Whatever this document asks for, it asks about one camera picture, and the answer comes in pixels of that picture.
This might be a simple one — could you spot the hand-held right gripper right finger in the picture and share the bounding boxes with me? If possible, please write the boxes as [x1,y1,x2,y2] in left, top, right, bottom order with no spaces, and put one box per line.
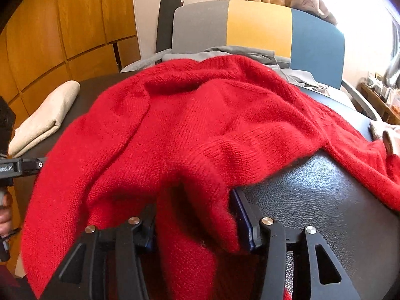
[230,189,363,300]

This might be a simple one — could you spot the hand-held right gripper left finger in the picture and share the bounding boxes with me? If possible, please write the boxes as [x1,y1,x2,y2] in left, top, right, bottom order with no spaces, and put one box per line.
[40,204,157,300]

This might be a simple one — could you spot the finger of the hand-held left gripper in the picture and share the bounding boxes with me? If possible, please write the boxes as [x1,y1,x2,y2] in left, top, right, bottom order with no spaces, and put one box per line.
[19,157,47,177]

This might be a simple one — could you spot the red knit sweater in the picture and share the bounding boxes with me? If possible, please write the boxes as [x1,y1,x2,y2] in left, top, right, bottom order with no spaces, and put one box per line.
[20,54,400,300]

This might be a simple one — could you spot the pink knit sweater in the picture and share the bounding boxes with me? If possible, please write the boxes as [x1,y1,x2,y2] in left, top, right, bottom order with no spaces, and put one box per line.
[369,120,400,157]

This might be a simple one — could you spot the person's left hand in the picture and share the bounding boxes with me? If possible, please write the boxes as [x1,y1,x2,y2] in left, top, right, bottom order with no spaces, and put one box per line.
[0,194,14,236]

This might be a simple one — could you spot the cream folded sweater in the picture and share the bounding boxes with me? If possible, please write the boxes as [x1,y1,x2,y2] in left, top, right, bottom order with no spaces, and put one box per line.
[8,80,81,158]

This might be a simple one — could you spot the orange wooden wardrobe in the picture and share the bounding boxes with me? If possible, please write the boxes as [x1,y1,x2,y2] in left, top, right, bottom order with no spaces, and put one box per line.
[0,0,140,151]

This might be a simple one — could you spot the grey garment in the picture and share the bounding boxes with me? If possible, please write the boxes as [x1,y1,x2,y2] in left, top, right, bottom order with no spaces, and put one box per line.
[162,46,329,89]

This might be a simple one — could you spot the wooden desk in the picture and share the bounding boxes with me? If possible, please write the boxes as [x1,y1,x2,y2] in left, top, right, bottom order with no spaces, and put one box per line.
[360,83,400,124]

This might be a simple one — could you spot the assorted desk clutter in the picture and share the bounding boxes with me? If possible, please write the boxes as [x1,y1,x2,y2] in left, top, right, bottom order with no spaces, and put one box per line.
[364,72,400,113]

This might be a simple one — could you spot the grey yellow blue armchair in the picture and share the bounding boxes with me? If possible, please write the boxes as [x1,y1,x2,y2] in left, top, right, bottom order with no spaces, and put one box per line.
[120,0,386,122]

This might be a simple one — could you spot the silver foil sheet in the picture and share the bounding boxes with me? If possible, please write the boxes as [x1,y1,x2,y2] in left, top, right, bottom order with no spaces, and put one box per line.
[385,51,400,86]

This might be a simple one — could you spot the window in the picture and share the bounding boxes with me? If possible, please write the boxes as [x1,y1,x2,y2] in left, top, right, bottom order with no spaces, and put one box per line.
[328,0,400,72]

